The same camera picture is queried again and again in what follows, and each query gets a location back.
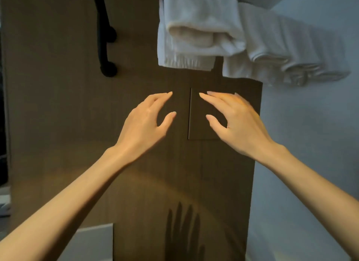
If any person's right forearm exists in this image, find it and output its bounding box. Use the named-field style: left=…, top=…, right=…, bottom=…
left=258, top=143, right=359, bottom=258

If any black towel rail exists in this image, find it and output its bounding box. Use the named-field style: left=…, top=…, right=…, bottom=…
left=91, top=0, right=165, bottom=78

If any wooden back panel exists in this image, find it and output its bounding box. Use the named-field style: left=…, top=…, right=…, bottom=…
left=0, top=0, right=263, bottom=261

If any person's left hand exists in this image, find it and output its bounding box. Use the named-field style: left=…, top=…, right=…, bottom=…
left=115, top=91, right=177, bottom=165

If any person's right hand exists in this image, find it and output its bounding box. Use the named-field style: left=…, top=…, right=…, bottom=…
left=198, top=91, right=281, bottom=163

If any grey stone backsplash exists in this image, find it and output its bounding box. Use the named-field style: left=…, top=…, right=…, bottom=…
left=57, top=223, right=114, bottom=261

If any person's left forearm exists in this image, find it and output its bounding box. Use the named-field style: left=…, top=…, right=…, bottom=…
left=0, top=145, right=132, bottom=261

